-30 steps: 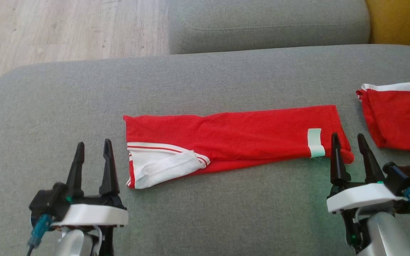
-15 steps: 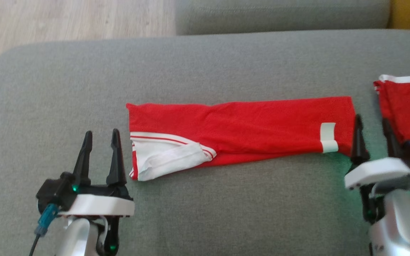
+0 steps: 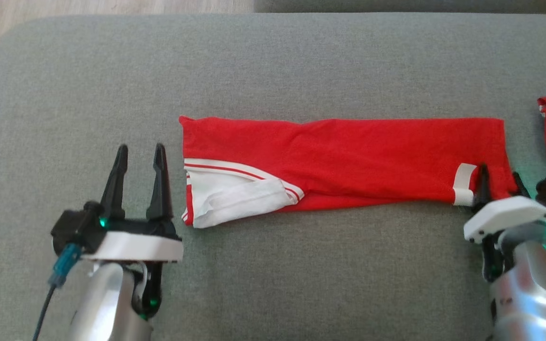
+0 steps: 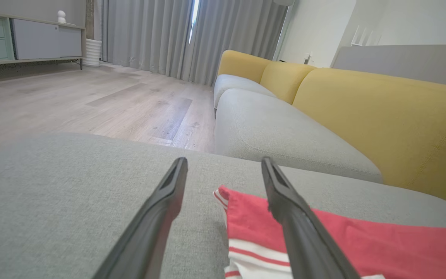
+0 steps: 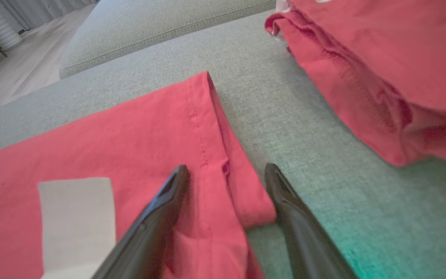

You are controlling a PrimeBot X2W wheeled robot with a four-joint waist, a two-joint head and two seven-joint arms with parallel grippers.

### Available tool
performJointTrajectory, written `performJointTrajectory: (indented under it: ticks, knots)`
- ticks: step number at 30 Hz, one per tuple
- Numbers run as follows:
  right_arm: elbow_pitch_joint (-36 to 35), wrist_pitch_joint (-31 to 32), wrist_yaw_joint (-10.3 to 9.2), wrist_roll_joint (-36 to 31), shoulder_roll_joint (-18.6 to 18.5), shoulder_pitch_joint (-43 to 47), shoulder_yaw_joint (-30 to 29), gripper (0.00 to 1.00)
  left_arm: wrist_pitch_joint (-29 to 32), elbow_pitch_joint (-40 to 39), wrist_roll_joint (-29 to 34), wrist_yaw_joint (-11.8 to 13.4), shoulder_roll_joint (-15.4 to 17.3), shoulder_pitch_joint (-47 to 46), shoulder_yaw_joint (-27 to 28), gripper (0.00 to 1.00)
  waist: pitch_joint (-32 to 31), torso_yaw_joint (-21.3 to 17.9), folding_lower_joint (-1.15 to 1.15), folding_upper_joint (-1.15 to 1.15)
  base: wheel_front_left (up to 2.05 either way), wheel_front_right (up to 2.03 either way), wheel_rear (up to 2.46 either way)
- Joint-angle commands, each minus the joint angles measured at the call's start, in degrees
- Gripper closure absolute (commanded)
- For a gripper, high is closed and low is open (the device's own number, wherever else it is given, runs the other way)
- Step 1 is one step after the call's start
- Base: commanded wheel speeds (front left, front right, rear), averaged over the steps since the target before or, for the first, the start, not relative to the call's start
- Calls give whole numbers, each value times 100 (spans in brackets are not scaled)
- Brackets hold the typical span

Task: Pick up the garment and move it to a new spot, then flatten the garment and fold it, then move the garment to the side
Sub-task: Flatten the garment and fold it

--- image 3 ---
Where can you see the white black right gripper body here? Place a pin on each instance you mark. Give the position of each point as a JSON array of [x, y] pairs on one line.
[[505, 213]]

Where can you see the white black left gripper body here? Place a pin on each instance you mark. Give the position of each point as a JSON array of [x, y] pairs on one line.
[[140, 246]]

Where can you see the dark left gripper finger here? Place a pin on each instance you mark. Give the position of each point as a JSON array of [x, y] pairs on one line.
[[114, 199], [160, 199]]

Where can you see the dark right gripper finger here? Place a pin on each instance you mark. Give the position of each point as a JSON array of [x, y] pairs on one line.
[[521, 189], [482, 189]]

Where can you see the red jersey white sleeves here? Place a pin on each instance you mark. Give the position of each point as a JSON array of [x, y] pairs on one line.
[[349, 161]]

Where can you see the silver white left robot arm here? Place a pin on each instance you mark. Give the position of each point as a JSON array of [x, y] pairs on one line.
[[104, 303]]

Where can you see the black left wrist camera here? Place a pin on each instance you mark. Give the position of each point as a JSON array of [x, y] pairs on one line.
[[74, 229]]

